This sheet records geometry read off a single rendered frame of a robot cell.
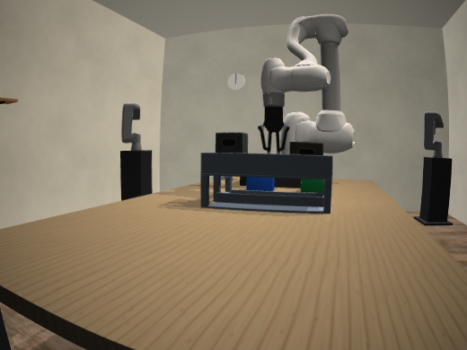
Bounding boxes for blue bin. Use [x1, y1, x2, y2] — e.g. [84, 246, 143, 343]
[246, 177, 273, 191]

